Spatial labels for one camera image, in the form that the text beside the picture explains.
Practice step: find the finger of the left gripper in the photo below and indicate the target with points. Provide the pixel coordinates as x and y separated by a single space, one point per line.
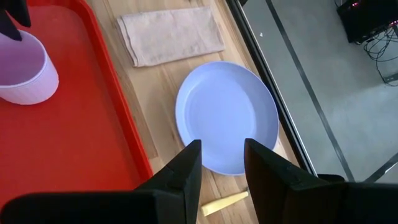
7 25
21 11

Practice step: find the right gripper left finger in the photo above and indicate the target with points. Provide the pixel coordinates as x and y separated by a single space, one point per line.
180 186

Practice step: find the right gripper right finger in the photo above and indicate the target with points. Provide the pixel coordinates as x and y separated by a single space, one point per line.
267 174

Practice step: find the pink ribbed mug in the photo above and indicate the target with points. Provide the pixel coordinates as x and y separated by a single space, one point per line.
31 87

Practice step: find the lavender plate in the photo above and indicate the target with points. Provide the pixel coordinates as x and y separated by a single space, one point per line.
224 105

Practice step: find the beige cloth napkin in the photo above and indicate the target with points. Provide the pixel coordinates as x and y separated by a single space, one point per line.
171 34

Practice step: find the red plastic tray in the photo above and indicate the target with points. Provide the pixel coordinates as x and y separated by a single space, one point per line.
77 124

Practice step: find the black electronics box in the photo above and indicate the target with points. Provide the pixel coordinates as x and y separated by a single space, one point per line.
363 18

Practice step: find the black aluminium table frame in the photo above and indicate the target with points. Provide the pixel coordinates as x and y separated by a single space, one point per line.
267 77

